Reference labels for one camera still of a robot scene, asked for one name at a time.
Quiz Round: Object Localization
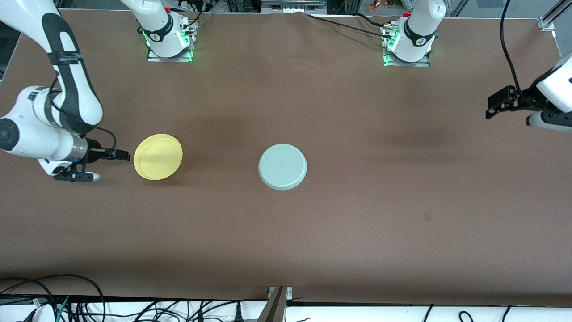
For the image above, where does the yellow plastic plate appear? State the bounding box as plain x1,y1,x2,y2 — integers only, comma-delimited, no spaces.
134,134,183,181

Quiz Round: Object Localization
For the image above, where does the pale green plastic plate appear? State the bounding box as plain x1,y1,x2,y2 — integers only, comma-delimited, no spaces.
258,144,308,191

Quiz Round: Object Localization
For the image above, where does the brown table cover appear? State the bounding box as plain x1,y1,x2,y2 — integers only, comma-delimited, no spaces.
0,9,572,307

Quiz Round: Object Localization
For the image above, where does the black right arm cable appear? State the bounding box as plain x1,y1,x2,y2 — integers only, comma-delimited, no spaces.
45,76,118,155

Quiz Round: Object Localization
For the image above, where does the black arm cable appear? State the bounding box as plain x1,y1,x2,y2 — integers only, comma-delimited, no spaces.
45,76,118,155
500,0,522,93

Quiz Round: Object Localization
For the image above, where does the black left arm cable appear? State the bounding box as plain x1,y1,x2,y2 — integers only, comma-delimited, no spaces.
500,0,522,93

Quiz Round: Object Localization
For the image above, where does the aluminium frame profile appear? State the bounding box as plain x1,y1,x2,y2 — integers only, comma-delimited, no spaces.
538,0,572,31

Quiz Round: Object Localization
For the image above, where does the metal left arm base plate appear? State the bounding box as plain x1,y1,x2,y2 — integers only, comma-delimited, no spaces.
382,25,431,68

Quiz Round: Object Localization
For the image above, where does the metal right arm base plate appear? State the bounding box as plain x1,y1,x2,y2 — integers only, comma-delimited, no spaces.
147,20,198,63

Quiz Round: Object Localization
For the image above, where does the black looped cable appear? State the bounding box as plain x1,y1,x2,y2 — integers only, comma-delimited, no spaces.
0,274,106,322

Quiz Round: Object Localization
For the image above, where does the teal cable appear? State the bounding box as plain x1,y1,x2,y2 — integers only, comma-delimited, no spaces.
56,295,72,322

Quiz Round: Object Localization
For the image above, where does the aluminium frame post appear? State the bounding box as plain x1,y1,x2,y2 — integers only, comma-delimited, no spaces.
255,286,293,322

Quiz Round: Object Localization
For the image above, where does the metal bracket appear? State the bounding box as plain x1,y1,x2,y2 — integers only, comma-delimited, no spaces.
261,0,327,14

